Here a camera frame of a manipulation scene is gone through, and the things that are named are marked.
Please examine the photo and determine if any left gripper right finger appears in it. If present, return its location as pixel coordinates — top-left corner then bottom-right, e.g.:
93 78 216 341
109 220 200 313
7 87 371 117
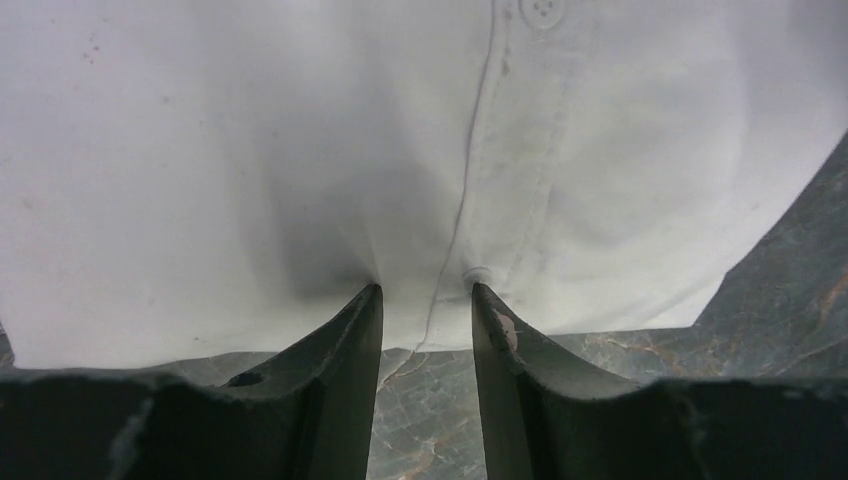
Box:
472 283 847 479

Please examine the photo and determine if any white long-sleeve shirt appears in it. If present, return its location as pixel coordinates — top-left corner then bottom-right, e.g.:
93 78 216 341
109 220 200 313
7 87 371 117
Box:
1 1 847 369

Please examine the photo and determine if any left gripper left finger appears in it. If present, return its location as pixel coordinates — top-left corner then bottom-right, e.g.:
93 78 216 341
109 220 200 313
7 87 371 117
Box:
1 285 383 479

